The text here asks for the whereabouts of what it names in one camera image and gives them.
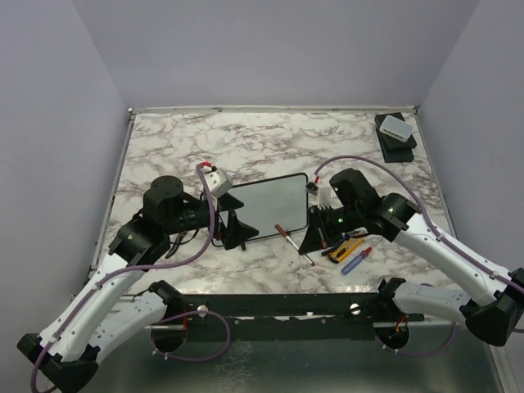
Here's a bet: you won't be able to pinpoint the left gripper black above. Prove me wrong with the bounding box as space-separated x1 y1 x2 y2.
166 191 260 248

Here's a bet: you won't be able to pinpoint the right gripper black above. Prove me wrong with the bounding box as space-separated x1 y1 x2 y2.
300 203 363 254

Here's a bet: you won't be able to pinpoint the white whiteboard marker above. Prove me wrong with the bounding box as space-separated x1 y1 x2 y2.
274 224 316 267

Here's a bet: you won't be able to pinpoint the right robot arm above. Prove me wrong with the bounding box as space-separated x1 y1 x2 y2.
299 169 523 346

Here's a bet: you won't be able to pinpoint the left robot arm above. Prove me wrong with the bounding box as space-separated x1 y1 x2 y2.
17 168 259 392

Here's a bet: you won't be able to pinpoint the small black-framed whiteboard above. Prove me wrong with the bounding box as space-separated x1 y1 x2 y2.
229 173 309 242

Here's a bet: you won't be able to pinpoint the yellow utility knife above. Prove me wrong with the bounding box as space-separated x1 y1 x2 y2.
327 238 364 264

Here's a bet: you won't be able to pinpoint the blue red screwdriver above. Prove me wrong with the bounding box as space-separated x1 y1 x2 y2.
341 246 373 276

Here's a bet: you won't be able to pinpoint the black flat box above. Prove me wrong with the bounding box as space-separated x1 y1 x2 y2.
374 112 417 163

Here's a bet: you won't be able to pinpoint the white small box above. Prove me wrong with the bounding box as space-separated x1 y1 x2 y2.
379 115 413 142

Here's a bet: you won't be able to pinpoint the blue handled pliers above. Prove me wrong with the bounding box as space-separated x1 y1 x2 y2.
321 231 368 256

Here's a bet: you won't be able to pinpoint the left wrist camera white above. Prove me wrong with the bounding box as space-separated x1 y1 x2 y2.
204 169 233 198

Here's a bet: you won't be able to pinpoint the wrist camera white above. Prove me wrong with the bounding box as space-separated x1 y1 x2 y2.
305 182 332 208
204 169 233 198

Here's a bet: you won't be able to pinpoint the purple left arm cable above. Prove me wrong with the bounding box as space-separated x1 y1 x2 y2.
30 161 224 393

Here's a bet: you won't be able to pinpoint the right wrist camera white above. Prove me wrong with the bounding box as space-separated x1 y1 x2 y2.
305 182 332 208

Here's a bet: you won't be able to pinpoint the black wire stripper pliers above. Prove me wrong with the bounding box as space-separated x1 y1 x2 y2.
165 229 199 260

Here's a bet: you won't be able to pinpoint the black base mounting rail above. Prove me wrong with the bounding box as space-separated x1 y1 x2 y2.
81 282 427 343

